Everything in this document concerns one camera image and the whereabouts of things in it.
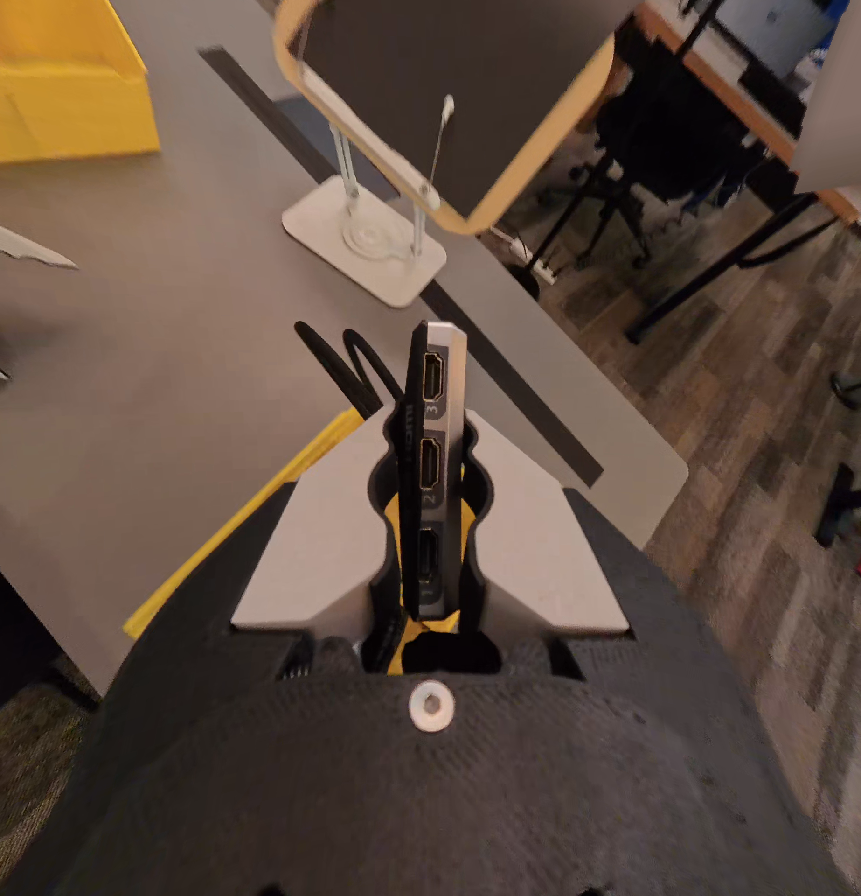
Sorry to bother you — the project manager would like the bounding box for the wood-edged work desk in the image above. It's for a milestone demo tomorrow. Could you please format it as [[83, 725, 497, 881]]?
[[626, 0, 861, 344]]

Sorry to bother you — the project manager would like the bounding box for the dark desk cable flap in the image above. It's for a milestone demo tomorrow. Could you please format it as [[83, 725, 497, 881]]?
[[198, 45, 605, 491]]

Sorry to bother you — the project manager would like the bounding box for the thick braided hdmi cable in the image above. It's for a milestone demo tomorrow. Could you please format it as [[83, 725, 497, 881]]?
[[294, 321, 382, 421]]

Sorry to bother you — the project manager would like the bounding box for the black office chair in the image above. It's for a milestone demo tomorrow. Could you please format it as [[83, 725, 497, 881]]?
[[542, 28, 767, 274]]

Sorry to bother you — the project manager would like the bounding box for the wood-edged table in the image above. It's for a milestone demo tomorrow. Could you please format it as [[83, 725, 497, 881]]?
[[273, 0, 645, 235]]

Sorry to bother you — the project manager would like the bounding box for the grey partition panel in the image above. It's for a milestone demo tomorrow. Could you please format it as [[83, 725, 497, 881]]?
[[794, 0, 861, 193]]

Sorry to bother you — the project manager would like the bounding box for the yellow plastic bin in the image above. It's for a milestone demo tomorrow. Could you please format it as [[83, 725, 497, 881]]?
[[0, 0, 160, 167], [123, 408, 466, 676]]

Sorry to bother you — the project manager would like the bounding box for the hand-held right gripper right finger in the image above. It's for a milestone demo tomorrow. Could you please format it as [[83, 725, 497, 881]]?
[[458, 409, 632, 641]]

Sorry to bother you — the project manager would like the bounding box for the white power strip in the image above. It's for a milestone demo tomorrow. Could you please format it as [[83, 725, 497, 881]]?
[[490, 224, 559, 284]]

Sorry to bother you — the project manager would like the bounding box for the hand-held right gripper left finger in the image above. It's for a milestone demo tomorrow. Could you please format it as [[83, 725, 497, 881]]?
[[231, 403, 407, 658]]

